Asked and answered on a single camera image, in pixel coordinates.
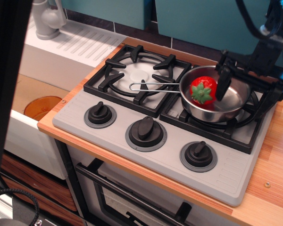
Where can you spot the black stove knob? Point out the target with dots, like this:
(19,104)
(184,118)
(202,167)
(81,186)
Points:
(198,157)
(146,135)
(100,116)

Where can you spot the black left burner grate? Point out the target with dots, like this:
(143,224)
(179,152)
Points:
(138,79)

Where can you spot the red plastic toy strawberry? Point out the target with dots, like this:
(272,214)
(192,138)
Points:
(203,90)

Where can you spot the black burner grate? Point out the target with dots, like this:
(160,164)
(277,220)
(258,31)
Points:
(240,133)
(138,79)

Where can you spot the small steel saucepan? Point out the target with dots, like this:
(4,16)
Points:
(228,108)

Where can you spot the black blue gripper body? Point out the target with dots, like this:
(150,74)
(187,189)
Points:
(258,70)

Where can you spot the grey toy faucet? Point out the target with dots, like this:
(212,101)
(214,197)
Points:
(48,21)

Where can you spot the black middle stove knob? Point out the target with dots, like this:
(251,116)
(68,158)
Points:
(146,135)

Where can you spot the white toy sink unit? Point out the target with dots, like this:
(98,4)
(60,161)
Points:
(52,68)

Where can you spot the black right stove knob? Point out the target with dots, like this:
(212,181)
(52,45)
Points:
(198,157)

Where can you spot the black right burner grate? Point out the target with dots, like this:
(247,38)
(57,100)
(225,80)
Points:
(240,133)

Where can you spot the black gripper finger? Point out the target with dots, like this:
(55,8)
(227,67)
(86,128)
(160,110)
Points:
(268,100)
(224,81)

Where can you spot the toy oven door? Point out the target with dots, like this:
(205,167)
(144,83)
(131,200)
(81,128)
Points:
(130,201)

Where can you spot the wood grain drawer front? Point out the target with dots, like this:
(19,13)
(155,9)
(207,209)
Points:
(52,193)

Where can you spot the black left stove knob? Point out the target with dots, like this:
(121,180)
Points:
(100,116)

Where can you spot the grey toy stove top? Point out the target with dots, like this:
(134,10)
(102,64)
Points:
(226,182)

